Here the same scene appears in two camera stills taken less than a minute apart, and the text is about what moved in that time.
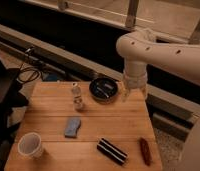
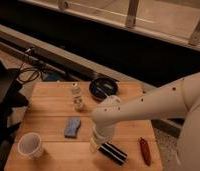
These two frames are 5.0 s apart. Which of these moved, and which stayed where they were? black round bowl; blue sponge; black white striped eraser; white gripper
Moved: white gripper
Stayed: blue sponge; black white striped eraser; black round bowl
